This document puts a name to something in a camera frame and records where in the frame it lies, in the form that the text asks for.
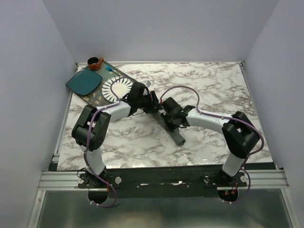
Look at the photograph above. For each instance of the floral rectangular serving tray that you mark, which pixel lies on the floral rectangular serving tray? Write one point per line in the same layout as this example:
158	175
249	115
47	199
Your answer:
95	98

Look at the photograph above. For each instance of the orange ceramic mug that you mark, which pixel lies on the orange ceramic mug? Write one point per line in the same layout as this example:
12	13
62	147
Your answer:
95	63

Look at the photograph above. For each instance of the grey cloth napkin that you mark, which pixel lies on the grey cloth napkin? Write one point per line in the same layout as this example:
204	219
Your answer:
175	134

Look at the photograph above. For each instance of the white striped round plate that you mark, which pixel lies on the white striped round plate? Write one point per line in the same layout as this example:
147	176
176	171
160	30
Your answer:
114	86

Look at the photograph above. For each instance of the aluminium frame rail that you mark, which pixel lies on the aluminium frame rail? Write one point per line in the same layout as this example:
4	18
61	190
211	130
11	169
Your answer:
58	181

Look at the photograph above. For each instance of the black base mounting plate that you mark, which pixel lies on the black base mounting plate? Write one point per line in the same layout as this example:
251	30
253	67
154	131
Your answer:
162	182

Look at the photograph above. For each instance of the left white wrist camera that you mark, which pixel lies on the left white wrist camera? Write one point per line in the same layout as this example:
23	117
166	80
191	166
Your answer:
148	83

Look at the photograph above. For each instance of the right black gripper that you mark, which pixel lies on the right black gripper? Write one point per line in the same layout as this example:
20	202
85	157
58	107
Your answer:
170	128

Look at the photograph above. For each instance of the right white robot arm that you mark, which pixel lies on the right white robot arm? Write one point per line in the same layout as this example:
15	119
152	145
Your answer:
240	134

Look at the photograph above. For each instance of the teal square plate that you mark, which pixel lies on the teal square plate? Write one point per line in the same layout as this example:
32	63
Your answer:
84	82

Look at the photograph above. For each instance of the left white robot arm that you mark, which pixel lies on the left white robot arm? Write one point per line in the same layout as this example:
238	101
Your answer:
91	127

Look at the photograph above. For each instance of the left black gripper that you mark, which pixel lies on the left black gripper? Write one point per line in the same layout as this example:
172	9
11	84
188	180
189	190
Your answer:
153	104

